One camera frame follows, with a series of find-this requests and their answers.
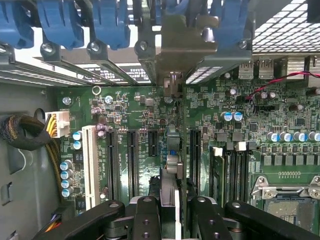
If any black RAM slot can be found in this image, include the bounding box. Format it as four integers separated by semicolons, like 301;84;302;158
209;146;226;209
233;141;247;202
224;149;233;202
241;149;251;202

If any long expansion slot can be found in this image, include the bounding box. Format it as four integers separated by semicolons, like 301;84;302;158
106;129;120;201
189;128;202;196
126;129;140;201

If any short expansion slot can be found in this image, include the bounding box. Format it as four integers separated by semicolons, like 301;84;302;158
147;129;159;158

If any white PCI expansion slot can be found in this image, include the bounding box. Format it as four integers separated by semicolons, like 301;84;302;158
81;124;101;211

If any CPU socket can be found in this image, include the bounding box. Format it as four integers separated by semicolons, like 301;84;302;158
250;174;320;238

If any green motherboard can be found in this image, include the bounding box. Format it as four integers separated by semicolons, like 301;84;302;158
56;57;320;238

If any white power connector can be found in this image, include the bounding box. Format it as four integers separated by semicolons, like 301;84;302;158
44;109;71;139

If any open black PC case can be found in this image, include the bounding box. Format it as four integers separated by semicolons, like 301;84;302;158
0;0;320;240

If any silver USB port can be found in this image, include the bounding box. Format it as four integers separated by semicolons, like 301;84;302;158
238;58;256;80
258;58;275;80

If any blue card retention clip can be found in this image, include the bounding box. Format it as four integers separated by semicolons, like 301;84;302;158
149;0;191;26
91;0;131;51
209;0;252;55
0;0;35;50
36;0;85;51

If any coloured wire bunch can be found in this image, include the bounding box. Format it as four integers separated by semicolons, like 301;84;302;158
44;212;63;233

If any black sleeved cable bundle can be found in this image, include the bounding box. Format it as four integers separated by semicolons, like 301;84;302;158
0;113;65;176

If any red black twisted wire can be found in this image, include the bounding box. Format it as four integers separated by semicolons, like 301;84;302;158
244;70;320;101

